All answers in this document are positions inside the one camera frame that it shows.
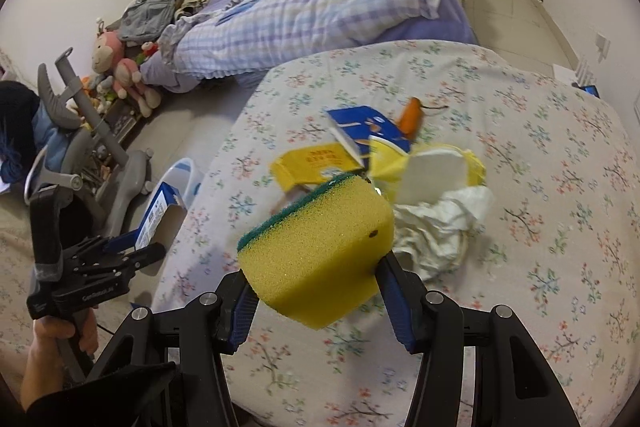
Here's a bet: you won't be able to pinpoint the yellow sponge with green scourer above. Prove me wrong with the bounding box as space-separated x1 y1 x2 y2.
236 173 396 332

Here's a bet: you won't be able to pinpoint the blue and white packet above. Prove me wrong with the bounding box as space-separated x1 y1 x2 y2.
215 0 262 26

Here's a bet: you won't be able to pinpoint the pink plush monkey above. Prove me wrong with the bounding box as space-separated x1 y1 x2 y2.
114 57 162 118
91 31 126 76

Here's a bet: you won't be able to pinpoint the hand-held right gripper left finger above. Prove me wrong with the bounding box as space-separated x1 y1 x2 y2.
82 269 261 427

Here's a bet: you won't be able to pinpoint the yellow and white packet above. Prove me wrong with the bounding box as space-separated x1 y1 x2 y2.
367 134 487 208

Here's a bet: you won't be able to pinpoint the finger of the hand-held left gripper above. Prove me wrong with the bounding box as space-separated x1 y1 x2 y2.
117 243 167 272
97 227 147 254

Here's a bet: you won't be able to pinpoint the person's left forearm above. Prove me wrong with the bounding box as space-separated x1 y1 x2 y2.
20 357 67 415

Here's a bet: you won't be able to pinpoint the orange gummy candy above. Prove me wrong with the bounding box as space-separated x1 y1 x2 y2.
397 97 448 140

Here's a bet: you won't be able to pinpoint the purple bed sheet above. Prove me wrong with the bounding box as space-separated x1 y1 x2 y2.
135 0 478 94

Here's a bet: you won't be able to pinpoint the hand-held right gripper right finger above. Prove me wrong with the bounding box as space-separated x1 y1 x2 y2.
375 252 583 427

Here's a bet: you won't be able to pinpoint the blue and white carton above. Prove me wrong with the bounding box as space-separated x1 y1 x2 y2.
135 182 187 253

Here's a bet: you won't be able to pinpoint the white bin with blue rim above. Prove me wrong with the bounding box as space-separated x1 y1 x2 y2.
150 157 203 208

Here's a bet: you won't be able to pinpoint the plaid purple quilt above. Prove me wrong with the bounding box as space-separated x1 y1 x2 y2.
157 0 468 82

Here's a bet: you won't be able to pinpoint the pile of small toys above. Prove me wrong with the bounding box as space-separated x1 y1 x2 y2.
70 76 121 114

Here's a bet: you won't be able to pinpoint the floral bed sheet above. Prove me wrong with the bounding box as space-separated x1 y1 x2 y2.
150 39 640 427

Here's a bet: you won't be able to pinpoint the crumpled white tissue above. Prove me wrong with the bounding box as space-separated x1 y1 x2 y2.
392 186 495 281

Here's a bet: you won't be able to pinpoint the yellow carton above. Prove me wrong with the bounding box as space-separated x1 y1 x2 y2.
270 144 362 190

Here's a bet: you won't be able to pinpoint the grey clothes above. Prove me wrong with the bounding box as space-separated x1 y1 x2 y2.
117 0 177 44

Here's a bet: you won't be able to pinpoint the blue snack box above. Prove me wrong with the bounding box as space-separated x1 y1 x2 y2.
325 106 413 168

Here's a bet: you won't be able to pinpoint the dark blue cloth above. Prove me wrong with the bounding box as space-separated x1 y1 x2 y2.
0 82 57 188

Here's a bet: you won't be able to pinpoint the white router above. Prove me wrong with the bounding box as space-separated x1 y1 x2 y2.
552 57 597 86

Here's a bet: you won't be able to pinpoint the person's left hand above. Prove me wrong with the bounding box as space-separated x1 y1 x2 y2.
29 309 100 375

